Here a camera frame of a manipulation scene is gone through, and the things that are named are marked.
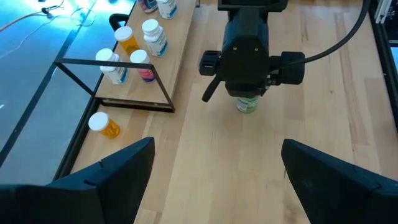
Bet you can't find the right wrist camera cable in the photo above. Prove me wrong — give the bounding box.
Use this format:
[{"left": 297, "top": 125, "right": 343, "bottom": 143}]
[{"left": 300, "top": 0, "right": 373, "bottom": 65}]

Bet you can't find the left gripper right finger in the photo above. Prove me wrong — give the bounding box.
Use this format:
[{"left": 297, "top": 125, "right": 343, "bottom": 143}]
[{"left": 281, "top": 138, "right": 398, "bottom": 224}]

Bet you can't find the wooden shelf black metal frame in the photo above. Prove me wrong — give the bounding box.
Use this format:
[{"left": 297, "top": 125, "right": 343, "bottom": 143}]
[{"left": 54, "top": 0, "right": 200, "bottom": 113}]

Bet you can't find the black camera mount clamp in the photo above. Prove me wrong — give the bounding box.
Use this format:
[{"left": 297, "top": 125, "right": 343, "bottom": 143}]
[{"left": 108, "top": 13, "right": 130, "bottom": 32}]

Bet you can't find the pink bottle white cap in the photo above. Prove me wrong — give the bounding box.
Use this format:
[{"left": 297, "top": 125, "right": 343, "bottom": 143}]
[{"left": 129, "top": 49, "right": 156, "bottom": 83}]

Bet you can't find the green cap medicine bottle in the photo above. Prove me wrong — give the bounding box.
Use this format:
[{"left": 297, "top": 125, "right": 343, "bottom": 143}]
[{"left": 235, "top": 95, "right": 259, "bottom": 114}]

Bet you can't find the orange bottle white cap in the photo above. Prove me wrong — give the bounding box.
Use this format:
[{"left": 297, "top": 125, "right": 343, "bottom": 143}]
[
  {"left": 114, "top": 26, "right": 141, "bottom": 57},
  {"left": 88, "top": 111, "right": 121, "bottom": 139}
]

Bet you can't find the white floor cable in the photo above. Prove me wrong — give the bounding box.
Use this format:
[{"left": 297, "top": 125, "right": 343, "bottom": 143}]
[{"left": 0, "top": 4, "right": 97, "bottom": 60}]

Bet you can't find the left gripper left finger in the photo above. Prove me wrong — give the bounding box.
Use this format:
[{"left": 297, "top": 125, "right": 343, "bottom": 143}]
[{"left": 0, "top": 136, "right": 155, "bottom": 224}]

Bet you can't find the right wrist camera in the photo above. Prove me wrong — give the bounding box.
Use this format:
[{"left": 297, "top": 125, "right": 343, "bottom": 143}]
[{"left": 269, "top": 51, "right": 306, "bottom": 86}]

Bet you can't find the silver aluminium extrusion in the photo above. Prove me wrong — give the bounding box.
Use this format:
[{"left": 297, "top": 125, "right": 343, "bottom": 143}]
[{"left": 374, "top": 0, "right": 393, "bottom": 24}]

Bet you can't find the white bottle teal label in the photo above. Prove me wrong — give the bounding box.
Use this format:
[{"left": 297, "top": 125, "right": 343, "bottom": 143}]
[
  {"left": 95, "top": 48, "right": 129, "bottom": 85},
  {"left": 156, "top": 0, "right": 179, "bottom": 20},
  {"left": 141, "top": 19, "right": 169, "bottom": 58}
]

